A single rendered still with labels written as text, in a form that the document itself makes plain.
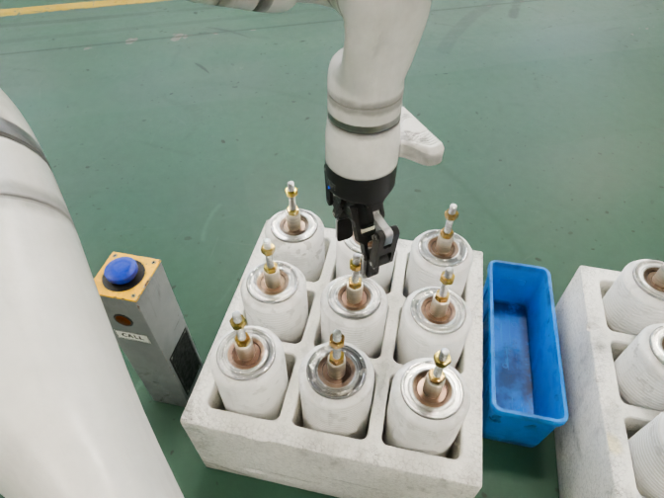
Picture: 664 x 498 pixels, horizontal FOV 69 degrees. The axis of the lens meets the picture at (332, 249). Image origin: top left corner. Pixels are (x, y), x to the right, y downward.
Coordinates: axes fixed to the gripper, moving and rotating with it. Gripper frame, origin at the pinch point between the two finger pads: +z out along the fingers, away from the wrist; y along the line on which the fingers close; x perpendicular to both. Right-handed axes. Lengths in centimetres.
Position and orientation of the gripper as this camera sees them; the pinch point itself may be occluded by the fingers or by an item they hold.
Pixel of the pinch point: (356, 249)
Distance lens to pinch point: 60.2
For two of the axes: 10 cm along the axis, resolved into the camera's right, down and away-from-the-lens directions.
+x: 9.0, -3.2, 2.9
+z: 0.0, 6.7, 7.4
